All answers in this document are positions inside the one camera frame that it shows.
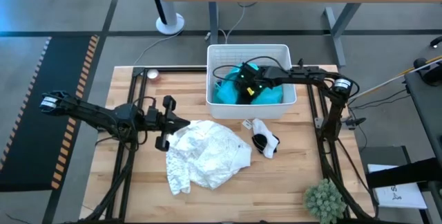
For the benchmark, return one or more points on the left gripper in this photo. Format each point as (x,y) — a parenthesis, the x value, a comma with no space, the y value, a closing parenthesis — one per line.
(165,122)

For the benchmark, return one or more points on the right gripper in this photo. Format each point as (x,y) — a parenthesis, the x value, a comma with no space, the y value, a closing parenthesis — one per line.
(250,79)

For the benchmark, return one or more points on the teal garment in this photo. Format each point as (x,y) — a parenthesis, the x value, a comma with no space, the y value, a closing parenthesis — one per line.
(228,91)

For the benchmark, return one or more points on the white lace garment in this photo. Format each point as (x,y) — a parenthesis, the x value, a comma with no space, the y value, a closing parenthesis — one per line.
(207,155)

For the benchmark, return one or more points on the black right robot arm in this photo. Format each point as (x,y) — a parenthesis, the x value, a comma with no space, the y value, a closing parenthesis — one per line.
(331,113)

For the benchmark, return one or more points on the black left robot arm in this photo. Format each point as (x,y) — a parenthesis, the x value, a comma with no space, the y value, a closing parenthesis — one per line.
(93,115)

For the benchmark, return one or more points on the white plastic laundry basket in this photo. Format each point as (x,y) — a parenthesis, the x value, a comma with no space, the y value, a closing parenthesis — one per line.
(248,111)

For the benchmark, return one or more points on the handwritten white paper tag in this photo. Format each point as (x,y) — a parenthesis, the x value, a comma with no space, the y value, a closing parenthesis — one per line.
(247,124)

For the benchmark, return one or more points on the white and black sock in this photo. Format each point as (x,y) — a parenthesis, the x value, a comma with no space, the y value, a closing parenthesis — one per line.
(260,125)

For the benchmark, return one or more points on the small round silver tin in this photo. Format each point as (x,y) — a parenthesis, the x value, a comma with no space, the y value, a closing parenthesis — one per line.
(153,74)

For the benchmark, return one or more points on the pole with white round base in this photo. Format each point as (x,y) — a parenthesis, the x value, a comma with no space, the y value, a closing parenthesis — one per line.
(170,23)

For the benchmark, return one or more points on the long thin rod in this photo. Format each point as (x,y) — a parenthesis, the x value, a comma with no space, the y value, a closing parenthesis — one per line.
(380,86)

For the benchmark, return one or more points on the black floor mat orange stripes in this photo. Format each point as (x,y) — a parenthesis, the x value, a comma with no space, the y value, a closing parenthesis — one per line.
(45,113)

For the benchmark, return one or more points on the green artificial plant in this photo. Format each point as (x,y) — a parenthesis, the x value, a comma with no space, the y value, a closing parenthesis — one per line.
(324,203)

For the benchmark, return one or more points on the black side table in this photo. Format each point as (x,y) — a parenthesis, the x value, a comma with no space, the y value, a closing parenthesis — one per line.
(426,113)

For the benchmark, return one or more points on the white printed paper sheet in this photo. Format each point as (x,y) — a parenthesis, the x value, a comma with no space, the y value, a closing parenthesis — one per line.
(397,196)

